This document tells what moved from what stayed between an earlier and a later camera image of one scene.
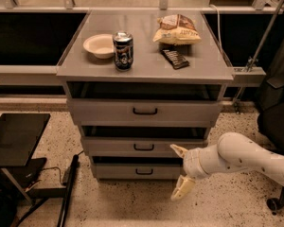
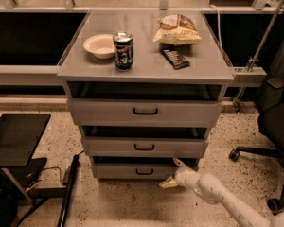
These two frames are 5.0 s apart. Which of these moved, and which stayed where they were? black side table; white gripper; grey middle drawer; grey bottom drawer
Moved: white gripper
Stayed: grey bottom drawer; black side table; grey middle drawer
